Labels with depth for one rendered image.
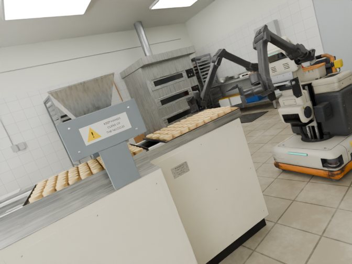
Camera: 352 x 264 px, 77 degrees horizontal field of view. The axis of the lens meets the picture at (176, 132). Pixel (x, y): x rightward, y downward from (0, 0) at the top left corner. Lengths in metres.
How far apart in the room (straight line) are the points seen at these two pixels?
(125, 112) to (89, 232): 0.51
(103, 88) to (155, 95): 3.99
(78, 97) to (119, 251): 0.69
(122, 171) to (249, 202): 0.98
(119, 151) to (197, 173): 0.56
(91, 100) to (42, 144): 4.20
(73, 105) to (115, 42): 5.15
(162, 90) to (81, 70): 1.88
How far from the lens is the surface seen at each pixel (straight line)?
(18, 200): 1.52
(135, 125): 1.00
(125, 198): 1.03
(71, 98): 1.07
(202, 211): 1.46
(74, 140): 0.96
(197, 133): 1.36
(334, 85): 2.28
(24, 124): 5.24
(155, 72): 5.18
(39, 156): 5.24
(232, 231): 1.65
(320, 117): 2.23
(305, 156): 2.26
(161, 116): 5.04
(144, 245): 1.14
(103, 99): 1.09
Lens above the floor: 1.15
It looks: 10 degrees down
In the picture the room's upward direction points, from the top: 20 degrees counter-clockwise
